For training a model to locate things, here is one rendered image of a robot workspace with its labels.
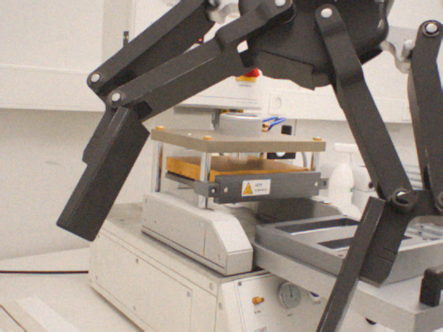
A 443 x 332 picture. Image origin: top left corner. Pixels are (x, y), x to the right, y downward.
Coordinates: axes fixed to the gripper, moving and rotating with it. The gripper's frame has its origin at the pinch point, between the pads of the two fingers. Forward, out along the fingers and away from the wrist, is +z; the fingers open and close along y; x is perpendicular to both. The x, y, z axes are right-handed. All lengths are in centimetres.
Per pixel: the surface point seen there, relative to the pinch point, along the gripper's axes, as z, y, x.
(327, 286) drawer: -6.4, 2.2, 43.1
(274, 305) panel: -2, -5, 54
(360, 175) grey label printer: -56, -11, 147
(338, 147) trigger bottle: -61, -20, 140
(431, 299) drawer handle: -9.0, 13.5, 38.6
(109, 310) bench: 11, -37, 73
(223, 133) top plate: -26, -26, 58
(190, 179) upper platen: -16, -27, 58
